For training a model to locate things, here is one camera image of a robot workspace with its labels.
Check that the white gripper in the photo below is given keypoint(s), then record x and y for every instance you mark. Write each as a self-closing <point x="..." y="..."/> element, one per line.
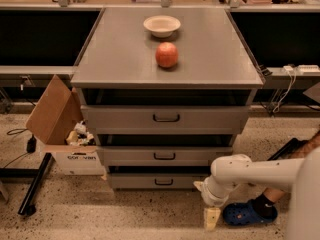
<point x="211" y="196"/>

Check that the grey bottom drawer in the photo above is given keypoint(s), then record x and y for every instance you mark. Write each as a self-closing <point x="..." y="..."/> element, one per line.
<point x="153" y="181"/>

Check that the grey drawer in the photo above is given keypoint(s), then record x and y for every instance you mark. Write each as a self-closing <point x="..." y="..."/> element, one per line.
<point x="166" y="119"/>
<point x="153" y="181"/>
<point x="161" y="156"/>

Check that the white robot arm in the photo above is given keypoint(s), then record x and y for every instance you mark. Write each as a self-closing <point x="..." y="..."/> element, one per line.
<point x="300" y="176"/>

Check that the grey top drawer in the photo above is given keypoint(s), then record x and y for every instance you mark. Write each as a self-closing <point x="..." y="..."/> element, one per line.
<point x="166" y="119"/>

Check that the grey middle drawer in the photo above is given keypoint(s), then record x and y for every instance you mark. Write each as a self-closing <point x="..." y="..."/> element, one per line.
<point x="161" y="156"/>

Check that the grey drawer cabinet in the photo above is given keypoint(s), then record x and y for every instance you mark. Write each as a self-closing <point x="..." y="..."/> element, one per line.
<point x="119" y="68"/>

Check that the open cardboard box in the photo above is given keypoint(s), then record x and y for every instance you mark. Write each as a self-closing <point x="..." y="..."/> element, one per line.
<point x="58" y="123"/>

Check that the blue clog shoe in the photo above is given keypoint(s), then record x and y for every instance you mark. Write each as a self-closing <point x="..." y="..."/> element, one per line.
<point x="243" y="214"/>

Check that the black sock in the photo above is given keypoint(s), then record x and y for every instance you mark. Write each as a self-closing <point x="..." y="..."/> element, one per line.
<point x="264" y="207"/>

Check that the person's bare leg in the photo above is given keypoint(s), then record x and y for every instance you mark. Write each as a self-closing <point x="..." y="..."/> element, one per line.
<point x="274" y="195"/>

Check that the red apple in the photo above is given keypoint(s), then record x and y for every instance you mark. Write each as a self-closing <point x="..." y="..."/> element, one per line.
<point x="166" y="55"/>

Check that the white power strip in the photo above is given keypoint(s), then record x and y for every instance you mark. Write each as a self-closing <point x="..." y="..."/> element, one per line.
<point x="304" y="70"/>

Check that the black table leg left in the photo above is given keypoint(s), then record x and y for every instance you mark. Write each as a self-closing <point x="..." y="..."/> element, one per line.
<point x="27" y="207"/>

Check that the white bowl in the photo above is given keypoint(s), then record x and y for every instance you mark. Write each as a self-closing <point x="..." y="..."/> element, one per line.
<point x="161" y="26"/>

